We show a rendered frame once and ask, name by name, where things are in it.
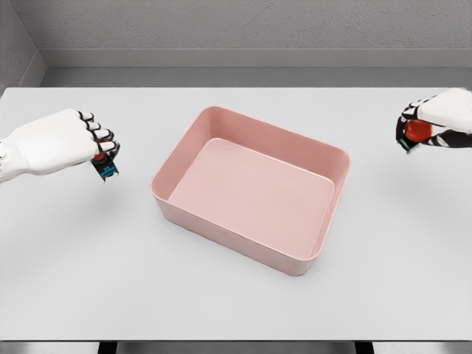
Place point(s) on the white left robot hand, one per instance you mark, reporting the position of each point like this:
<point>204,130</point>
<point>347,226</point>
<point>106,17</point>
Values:
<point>55,142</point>

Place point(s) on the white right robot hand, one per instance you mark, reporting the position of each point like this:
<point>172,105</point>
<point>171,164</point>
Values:
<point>444,110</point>

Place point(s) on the red button industrial switch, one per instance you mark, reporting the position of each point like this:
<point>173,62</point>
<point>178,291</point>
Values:
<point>105,167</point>
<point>416,132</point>

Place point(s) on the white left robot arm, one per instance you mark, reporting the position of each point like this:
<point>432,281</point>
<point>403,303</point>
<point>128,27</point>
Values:
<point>8,158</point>

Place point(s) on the pink rectangular plastic basket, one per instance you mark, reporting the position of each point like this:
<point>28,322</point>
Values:
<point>250,191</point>

